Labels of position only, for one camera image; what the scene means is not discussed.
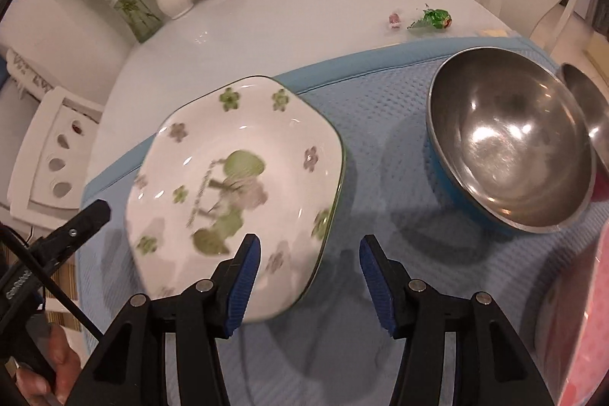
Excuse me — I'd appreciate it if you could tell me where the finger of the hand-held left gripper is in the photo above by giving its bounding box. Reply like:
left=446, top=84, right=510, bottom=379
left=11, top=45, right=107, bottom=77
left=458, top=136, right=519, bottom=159
left=32, top=200, right=112, bottom=268

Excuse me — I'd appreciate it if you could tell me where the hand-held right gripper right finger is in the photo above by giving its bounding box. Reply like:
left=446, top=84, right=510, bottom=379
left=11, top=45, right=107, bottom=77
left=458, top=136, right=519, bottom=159
left=359, top=235, right=556, bottom=406

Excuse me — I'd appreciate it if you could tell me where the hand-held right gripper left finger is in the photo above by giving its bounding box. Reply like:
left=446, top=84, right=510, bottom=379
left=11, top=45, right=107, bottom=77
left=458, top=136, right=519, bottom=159
left=64, top=234, right=262, bottom=406

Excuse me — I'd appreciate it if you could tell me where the white floral square plate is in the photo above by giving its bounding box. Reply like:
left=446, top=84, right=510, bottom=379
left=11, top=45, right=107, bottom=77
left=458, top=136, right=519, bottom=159
left=124, top=75, right=346, bottom=324

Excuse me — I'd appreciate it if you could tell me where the blue steel bowl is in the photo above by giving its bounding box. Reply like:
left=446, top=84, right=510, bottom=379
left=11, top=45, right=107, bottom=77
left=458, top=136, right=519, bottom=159
left=425, top=47, right=598, bottom=236

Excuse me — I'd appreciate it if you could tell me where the magenta steel bowl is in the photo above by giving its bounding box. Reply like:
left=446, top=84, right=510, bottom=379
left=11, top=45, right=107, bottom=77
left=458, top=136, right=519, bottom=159
left=560, top=64, right=609, bottom=202

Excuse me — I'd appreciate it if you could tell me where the person's left hand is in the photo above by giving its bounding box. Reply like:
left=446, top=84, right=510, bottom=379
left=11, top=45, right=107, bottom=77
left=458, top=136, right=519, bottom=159
left=14, top=323, right=83, bottom=406

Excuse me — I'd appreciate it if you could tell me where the brown striped woven mat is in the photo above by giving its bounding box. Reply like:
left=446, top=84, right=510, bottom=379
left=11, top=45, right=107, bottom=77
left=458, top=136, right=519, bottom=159
left=45, top=261, right=84, bottom=333

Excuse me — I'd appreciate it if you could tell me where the white chair with oval cutouts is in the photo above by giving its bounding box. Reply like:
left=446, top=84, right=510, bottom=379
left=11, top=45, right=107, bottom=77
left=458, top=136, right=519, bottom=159
left=7, top=85, right=104, bottom=217

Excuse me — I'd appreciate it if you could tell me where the white printed cloth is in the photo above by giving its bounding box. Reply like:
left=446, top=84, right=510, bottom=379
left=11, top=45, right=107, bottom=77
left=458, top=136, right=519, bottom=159
left=0, top=47, right=54, bottom=102

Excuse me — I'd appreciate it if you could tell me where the light blue textured mat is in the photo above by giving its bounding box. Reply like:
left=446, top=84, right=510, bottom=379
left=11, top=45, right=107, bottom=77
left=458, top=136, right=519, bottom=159
left=78, top=36, right=609, bottom=406

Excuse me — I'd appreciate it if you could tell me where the clear glass vase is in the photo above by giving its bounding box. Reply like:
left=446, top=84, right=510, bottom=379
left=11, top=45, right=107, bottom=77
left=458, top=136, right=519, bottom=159
left=107, top=0, right=165, bottom=44

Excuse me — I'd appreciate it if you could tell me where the green wrapped candy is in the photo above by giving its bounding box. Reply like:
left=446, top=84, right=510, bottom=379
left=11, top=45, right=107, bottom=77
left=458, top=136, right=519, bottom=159
left=407, top=8, right=453, bottom=31

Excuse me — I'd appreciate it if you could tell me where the black cable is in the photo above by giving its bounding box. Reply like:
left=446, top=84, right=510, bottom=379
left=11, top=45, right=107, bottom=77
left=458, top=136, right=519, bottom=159
left=0, top=225, right=104, bottom=340

